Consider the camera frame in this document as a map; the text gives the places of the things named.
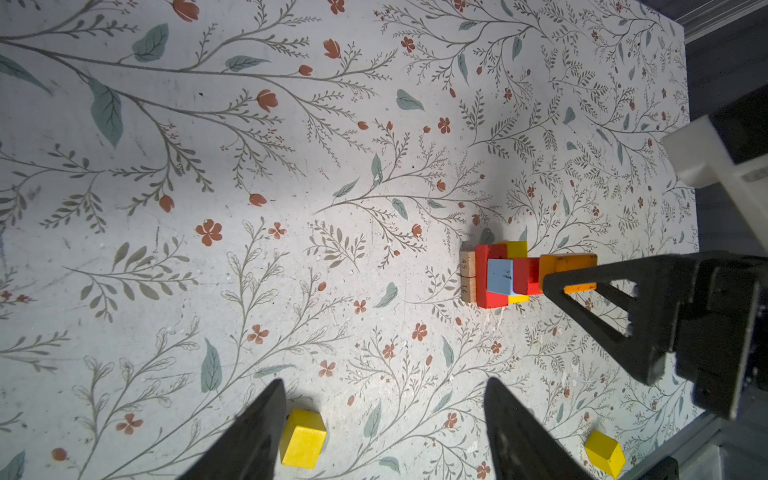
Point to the natural wood block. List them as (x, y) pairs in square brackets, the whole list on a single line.
[(468, 277)]

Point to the yellow rectangular block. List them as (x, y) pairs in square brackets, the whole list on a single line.
[(516, 249)]

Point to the orange block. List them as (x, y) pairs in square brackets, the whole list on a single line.
[(557, 263)]

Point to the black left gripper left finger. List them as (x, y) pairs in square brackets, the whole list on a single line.
[(248, 448)]

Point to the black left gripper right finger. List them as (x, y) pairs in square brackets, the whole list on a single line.
[(520, 447)]

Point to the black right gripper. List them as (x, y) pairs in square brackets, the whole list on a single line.
[(705, 308)]

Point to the light blue cube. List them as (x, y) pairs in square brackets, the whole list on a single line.
[(500, 277)]

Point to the small yellow cube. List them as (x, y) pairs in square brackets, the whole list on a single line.
[(303, 439), (516, 299)]

